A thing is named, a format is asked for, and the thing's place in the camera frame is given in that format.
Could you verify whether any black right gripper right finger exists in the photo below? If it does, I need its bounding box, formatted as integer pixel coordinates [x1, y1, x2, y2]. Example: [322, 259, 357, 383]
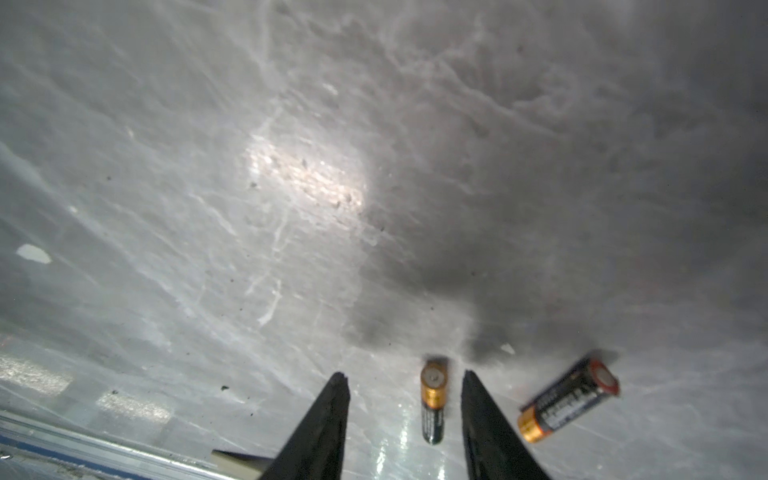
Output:
[461, 370, 550, 480]

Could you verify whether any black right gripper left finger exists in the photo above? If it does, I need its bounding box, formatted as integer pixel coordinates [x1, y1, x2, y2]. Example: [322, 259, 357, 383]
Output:
[261, 372, 350, 480]

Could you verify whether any black gold battery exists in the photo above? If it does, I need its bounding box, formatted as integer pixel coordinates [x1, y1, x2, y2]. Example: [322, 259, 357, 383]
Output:
[420, 360, 448, 445]
[517, 356, 620, 443]

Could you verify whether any aluminium mounting rail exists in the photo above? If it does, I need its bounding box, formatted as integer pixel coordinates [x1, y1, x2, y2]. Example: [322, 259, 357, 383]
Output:
[1, 412, 227, 479]

